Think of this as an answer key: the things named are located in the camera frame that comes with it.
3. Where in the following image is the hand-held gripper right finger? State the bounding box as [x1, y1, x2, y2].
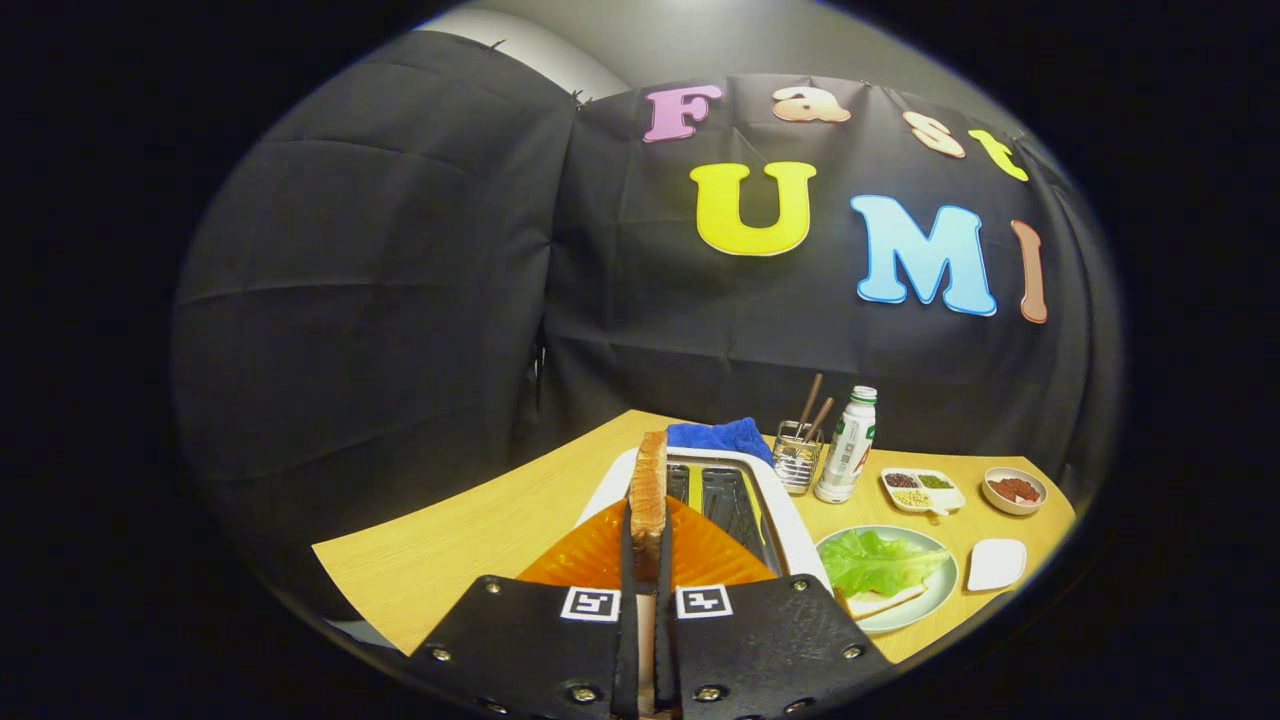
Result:
[655, 497, 893, 720]

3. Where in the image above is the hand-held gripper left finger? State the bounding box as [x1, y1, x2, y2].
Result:
[405, 497, 641, 720]

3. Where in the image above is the green lettuce leaf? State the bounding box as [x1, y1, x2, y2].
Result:
[818, 529, 951, 599]

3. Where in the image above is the toasted bread slice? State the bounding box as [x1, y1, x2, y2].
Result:
[629, 431, 669, 716]

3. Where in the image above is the white sandwich bread slice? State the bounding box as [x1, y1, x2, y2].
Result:
[838, 580, 931, 621]

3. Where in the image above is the cream white toaster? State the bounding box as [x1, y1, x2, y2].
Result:
[575, 445, 833, 601]

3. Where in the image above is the light green plate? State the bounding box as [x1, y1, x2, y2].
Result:
[815, 525, 959, 635]

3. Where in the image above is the blue fluffy cloth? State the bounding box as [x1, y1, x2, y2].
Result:
[666, 417, 776, 468]

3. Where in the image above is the white drink bottle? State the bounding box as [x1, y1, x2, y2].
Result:
[814, 386, 879, 505]

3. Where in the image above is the white divided dish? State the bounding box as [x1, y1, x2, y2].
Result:
[880, 467, 967, 517]

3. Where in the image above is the small white square plate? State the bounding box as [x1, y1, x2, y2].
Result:
[966, 538, 1029, 593]

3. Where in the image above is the white bowl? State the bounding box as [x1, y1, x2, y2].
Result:
[982, 466, 1048, 517]

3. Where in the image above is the black backdrop cloth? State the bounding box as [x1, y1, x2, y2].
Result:
[170, 28, 1123, 621]

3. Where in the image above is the metal wire utensil holder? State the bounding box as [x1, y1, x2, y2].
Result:
[772, 420, 824, 496]

